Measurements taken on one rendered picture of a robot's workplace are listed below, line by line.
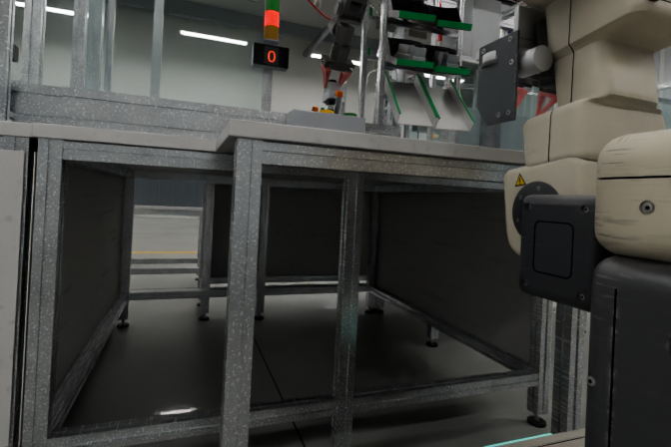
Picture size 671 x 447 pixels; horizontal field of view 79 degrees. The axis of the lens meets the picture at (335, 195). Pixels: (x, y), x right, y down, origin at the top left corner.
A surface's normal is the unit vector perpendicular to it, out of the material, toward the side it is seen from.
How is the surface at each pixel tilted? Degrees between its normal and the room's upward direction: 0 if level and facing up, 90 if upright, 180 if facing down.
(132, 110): 90
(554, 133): 90
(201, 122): 90
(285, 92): 90
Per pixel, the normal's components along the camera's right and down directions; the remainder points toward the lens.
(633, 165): -0.94, -0.05
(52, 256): 0.34, 0.01
